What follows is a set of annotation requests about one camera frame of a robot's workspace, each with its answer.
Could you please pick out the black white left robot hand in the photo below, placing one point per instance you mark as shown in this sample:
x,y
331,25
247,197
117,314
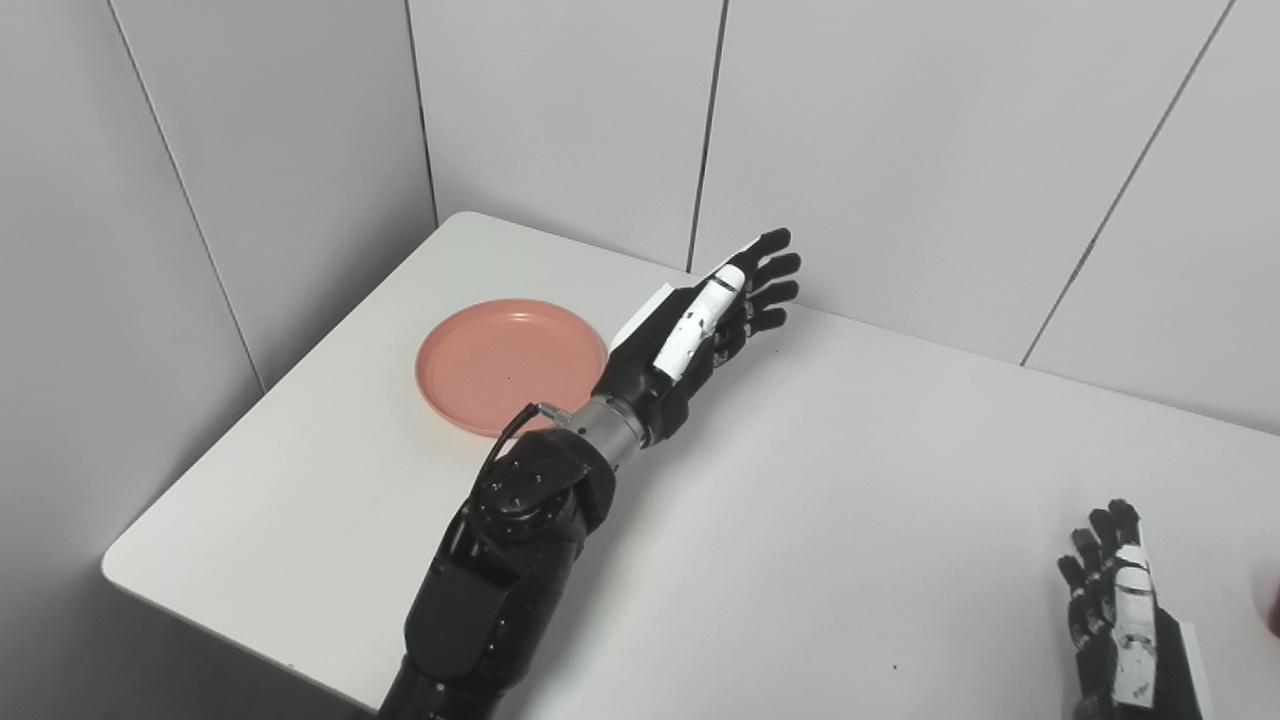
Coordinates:
x,y
640,375

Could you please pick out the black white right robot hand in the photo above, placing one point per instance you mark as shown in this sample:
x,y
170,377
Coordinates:
x,y
1100,650

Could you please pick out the pink round plate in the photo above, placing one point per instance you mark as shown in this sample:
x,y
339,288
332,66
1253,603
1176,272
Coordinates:
x,y
500,365

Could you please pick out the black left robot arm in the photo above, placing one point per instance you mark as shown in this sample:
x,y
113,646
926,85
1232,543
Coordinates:
x,y
500,570

